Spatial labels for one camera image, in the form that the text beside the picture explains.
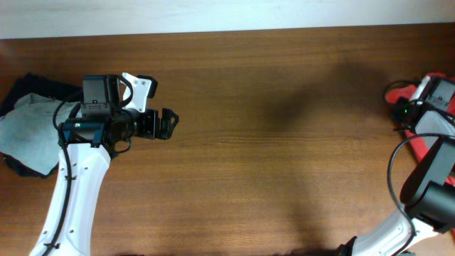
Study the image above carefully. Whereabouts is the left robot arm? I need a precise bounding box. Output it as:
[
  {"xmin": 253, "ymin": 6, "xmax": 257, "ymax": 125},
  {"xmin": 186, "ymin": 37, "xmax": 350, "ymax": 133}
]
[{"xmin": 31, "ymin": 73, "xmax": 178, "ymax": 255}]

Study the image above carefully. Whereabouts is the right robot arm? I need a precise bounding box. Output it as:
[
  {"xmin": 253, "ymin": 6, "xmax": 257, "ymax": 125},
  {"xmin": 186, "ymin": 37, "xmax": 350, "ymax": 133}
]
[{"xmin": 335, "ymin": 73, "xmax": 454, "ymax": 256}]

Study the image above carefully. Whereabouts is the dark navy folded garment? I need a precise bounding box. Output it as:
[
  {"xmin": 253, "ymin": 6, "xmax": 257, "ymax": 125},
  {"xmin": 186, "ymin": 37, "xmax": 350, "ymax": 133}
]
[{"xmin": 1, "ymin": 73, "xmax": 82, "ymax": 178}]

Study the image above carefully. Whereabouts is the grey folded t-shirt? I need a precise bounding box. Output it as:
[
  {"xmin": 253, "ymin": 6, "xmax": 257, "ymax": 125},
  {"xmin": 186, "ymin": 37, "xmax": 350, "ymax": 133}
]
[{"xmin": 1, "ymin": 93, "xmax": 61, "ymax": 178}]

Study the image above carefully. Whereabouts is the red ribbed garment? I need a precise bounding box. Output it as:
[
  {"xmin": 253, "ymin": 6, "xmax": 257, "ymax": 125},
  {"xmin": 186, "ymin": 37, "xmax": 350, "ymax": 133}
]
[{"xmin": 385, "ymin": 73, "xmax": 455, "ymax": 188}]

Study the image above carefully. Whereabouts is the right black cable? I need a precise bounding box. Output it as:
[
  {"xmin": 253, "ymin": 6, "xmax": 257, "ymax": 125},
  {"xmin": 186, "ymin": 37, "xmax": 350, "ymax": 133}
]
[{"xmin": 382, "ymin": 80, "xmax": 455, "ymax": 256}]

